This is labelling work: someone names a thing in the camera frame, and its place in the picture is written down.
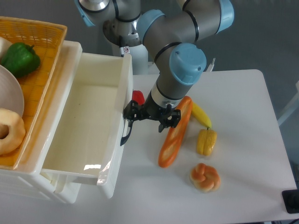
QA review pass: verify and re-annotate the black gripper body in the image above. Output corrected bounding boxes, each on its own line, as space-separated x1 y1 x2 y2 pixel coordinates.
123 100 181 128

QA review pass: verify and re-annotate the white drawer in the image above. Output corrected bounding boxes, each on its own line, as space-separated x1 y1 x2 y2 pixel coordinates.
43 53 133 203

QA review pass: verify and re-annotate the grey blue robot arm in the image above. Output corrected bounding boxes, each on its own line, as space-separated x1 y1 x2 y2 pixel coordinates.
75 0 235 131

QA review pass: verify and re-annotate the white plastic drawer cabinet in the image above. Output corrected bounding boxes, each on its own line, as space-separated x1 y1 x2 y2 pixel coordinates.
0 41 82 203

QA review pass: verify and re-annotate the orange baguette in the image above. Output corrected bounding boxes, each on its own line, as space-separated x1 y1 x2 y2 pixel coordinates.
158 96 192 168

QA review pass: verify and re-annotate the red bell pepper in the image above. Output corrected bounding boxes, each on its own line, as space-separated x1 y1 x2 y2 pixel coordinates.
132 90 145 105

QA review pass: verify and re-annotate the yellow banana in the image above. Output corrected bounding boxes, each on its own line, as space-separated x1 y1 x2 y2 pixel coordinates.
192 102 212 129

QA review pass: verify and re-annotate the yellow bell pepper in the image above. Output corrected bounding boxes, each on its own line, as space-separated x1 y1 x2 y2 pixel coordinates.
196 129 217 156

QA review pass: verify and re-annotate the braided bread roll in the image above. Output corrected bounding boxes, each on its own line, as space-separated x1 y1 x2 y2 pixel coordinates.
190 163 221 193

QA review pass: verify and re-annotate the yellow woven basket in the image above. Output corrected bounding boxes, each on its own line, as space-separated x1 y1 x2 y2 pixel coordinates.
0 16 67 170

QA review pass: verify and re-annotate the beige bagel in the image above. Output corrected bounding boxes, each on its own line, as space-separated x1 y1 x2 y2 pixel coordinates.
0 108 26 155

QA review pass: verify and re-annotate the white plate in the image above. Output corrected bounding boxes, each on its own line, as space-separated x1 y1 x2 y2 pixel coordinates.
0 66 24 117

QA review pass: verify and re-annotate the green bell pepper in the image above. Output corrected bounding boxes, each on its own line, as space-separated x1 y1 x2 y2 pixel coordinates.
0 42 41 78

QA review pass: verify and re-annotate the black device at edge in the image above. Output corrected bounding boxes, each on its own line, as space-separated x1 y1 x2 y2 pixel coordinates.
282 189 299 214

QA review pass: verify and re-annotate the white object in basket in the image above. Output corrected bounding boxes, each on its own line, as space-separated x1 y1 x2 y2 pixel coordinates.
0 37 12 60

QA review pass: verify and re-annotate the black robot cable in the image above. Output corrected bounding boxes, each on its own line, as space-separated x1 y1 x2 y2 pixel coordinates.
118 35 126 58

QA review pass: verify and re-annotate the white frame at right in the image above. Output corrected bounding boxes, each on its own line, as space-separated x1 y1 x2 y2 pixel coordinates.
278 82 299 126

